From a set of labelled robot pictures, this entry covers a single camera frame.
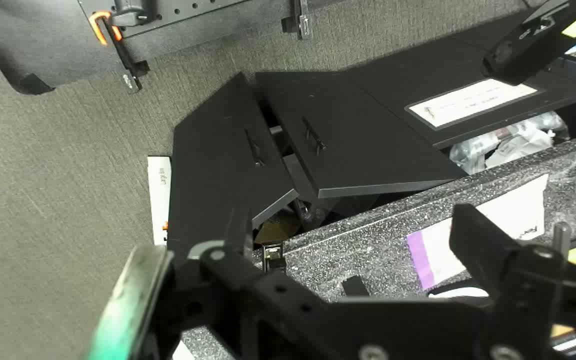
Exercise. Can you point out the crumpled white plastic wrap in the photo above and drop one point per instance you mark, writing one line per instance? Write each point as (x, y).
(508, 142)

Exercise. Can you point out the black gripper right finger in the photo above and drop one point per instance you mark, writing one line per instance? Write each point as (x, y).
(494, 252)

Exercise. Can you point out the small black clamp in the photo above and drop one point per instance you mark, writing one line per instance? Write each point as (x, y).
(297, 21)

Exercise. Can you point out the green rimmed round object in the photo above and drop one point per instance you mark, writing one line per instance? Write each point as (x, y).
(124, 306)

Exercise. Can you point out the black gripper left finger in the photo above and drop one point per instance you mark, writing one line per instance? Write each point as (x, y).
(239, 281)

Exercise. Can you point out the white paper purple stripe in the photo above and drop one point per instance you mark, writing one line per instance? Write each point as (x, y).
(508, 213)

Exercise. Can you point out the grey speckled foam slab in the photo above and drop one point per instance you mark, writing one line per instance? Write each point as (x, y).
(369, 247)

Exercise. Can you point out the white rectangular label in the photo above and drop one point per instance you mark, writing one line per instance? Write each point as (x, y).
(471, 103)

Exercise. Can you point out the black box with label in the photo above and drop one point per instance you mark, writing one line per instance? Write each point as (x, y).
(435, 67)

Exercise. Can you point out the black flat slotted lid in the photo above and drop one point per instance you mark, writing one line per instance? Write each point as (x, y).
(219, 167)
(348, 133)

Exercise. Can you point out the black plastic tool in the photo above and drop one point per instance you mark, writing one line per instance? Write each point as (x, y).
(520, 46)

